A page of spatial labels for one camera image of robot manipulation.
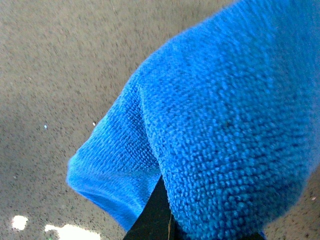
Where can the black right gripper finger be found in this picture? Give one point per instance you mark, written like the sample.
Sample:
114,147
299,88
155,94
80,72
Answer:
156,221

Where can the blue microfiber cloth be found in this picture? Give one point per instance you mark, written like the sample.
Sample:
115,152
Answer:
227,114

